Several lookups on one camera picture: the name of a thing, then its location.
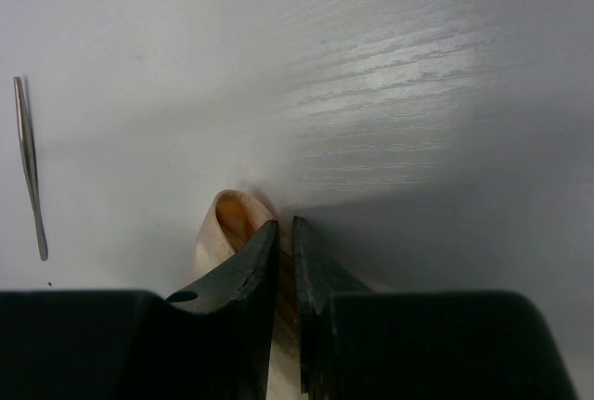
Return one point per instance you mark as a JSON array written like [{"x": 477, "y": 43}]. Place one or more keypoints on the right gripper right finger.
[{"x": 318, "y": 276}]

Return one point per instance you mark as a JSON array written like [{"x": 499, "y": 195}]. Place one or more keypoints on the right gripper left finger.
[{"x": 234, "y": 305}]

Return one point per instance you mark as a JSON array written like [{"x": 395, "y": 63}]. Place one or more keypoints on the orange cloth napkin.
[{"x": 356, "y": 350}]

